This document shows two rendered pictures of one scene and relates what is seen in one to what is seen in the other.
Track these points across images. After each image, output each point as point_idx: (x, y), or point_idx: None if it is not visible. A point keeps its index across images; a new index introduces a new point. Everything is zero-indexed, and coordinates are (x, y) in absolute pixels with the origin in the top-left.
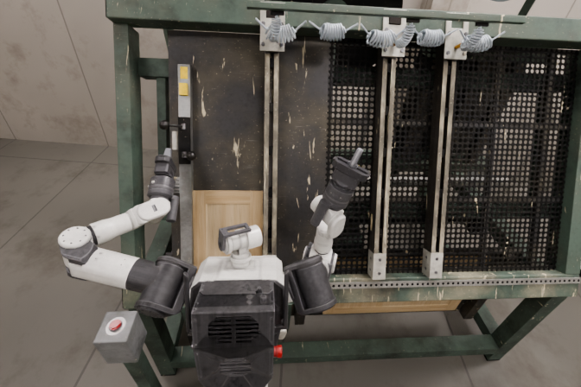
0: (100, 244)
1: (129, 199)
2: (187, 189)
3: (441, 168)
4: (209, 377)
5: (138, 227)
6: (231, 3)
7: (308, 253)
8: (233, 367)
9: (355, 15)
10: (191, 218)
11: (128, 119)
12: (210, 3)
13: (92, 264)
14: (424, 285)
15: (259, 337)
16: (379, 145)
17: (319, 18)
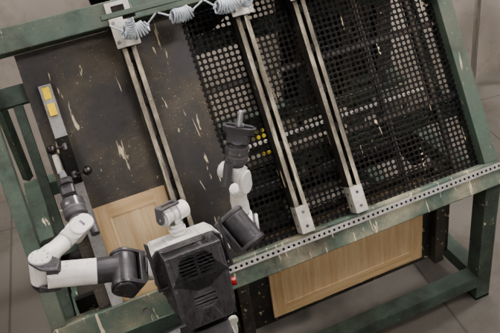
0: None
1: (32, 239)
2: (87, 209)
3: (329, 102)
4: (189, 314)
5: (74, 244)
6: (76, 15)
7: None
8: (204, 298)
9: None
10: (101, 237)
11: (6, 157)
12: (56, 20)
13: (66, 270)
14: (355, 223)
15: (216, 263)
16: (262, 99)
17: None
